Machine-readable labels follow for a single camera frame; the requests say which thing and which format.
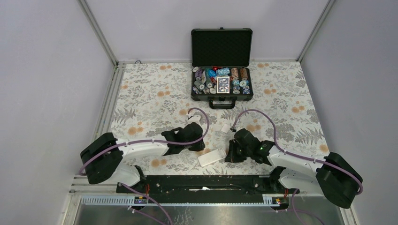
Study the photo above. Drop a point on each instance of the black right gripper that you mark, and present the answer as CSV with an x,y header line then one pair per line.
x,y
232,157

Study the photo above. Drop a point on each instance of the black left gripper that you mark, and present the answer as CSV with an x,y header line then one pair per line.
x,y
199,147

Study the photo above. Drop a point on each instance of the white remote battery cover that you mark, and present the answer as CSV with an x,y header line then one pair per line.
x,y
225,128

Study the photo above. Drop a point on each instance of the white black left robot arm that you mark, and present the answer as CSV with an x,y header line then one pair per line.
x,y
102,159

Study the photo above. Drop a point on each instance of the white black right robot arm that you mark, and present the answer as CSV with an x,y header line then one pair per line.
x,y
330,176

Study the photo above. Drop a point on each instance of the floral patterned table mat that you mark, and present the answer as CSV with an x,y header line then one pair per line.
x,y
155,97

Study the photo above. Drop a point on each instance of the playing card deck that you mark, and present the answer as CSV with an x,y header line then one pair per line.
x,y
223,85

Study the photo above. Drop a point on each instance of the black poker chip case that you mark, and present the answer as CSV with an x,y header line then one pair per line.
x,y
221,52

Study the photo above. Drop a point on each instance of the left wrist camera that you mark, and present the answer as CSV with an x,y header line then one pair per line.
x,y
193,119

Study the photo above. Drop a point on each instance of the black mounting base rail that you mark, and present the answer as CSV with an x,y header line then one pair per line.
x,y
201,185

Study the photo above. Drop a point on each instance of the aluminium frame rail left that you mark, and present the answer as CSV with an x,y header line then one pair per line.
x,y
80,185

